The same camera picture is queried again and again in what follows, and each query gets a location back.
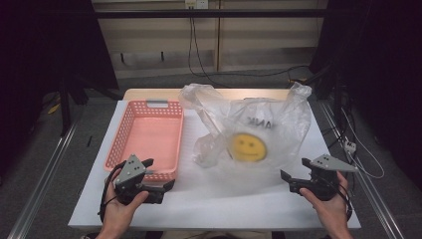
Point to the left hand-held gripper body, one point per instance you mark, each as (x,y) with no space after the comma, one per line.
(131,172)

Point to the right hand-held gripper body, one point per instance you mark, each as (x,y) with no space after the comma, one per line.
(323,181)

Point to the pink perforated plastic basket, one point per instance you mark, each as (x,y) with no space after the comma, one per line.
(149,139)

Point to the clear plastic bag yellow smiley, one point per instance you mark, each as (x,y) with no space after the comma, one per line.
(247,147)

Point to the person's right hand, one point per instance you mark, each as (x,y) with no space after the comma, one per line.
(328,210)

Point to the person's left hand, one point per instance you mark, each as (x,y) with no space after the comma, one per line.
(121,212)

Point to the white power strip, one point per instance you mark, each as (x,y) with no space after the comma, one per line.
(350,146)

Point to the small black floor object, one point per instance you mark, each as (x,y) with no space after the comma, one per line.
(89,141)

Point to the black metal stand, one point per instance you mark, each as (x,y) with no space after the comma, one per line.
(331,83)
(64,106)

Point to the yellow floor object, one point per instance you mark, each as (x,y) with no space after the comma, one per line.
(53,108)

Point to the black curtain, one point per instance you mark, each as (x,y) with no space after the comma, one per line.
(40,49)
(388,66)

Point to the black horizontal bar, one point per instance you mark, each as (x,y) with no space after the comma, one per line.
(212,13)

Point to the metal floor rail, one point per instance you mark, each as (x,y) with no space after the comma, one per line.
(375,199)
(43,179)

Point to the white wall outlet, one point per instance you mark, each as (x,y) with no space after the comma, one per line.
(196,3)

